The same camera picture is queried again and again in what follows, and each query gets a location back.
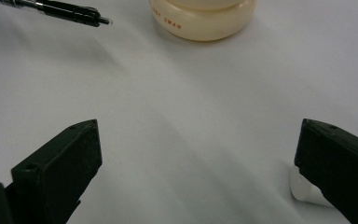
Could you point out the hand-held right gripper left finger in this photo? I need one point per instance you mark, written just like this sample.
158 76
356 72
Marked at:
65 174

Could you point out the black pen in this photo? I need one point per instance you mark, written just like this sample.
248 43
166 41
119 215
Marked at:
68 11

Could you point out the short white tube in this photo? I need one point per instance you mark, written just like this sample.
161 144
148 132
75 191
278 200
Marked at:
306 189

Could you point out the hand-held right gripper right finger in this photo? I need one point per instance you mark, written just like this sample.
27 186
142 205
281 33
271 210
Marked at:
338 168

